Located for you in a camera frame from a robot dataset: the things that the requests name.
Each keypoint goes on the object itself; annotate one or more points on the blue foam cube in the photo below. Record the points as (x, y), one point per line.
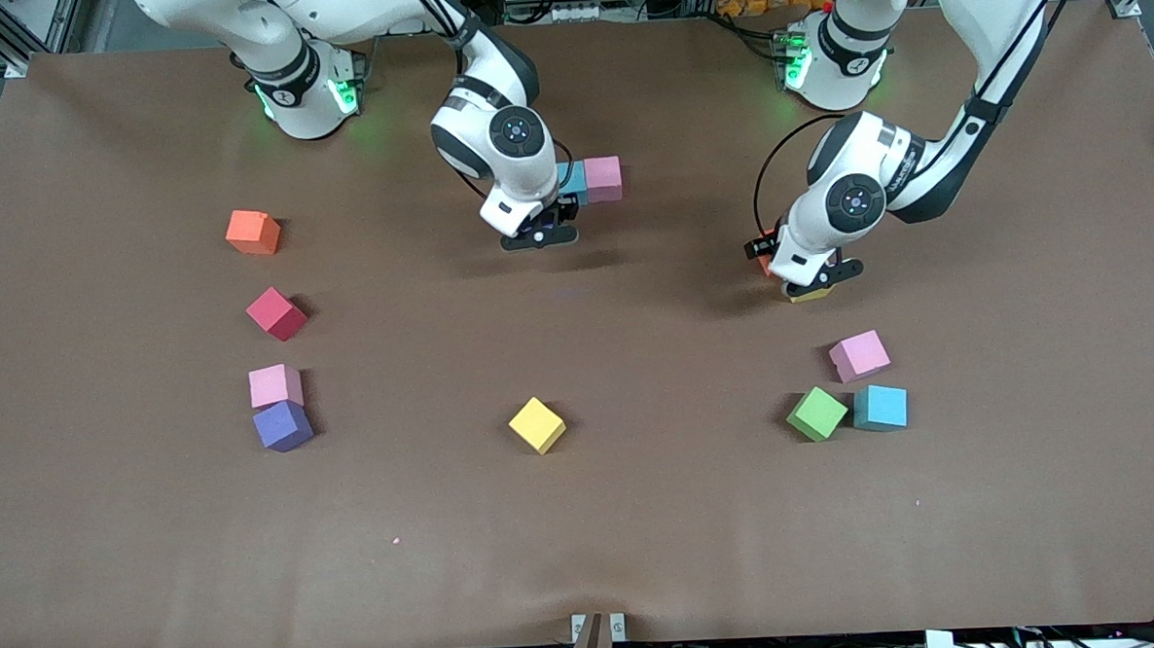
(579, 181)
(880, 408)

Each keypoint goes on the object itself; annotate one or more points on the purple foam cube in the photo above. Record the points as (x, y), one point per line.
(282, 426)

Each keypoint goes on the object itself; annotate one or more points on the metal clamp bracket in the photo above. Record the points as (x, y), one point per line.
(617, 626)

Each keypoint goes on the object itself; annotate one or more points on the green foam cube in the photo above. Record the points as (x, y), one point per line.
(817, 414)

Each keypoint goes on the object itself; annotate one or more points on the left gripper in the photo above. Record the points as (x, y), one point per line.
(761, 248)

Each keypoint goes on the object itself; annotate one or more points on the yellow foam cube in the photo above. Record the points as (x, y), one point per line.
(537, 425)
(814, 296)

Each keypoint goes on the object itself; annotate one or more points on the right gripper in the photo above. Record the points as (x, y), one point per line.
(565, 209)

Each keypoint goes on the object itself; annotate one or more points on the orange foam cube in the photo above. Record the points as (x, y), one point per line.
(765, 267)
(252, 233)

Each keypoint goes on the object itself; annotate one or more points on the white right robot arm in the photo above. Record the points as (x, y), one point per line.
(471, 124)

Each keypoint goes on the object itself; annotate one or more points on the red foam cube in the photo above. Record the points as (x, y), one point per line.
(276, 314)

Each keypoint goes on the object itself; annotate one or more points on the pink foam cube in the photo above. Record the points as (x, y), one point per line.
(859, 356)
(602, 180)
(276, 386)

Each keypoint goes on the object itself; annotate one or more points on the brown paper table cover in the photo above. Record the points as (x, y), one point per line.
(586, 528)

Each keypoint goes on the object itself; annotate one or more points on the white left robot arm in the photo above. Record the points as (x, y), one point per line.
(931, 187)

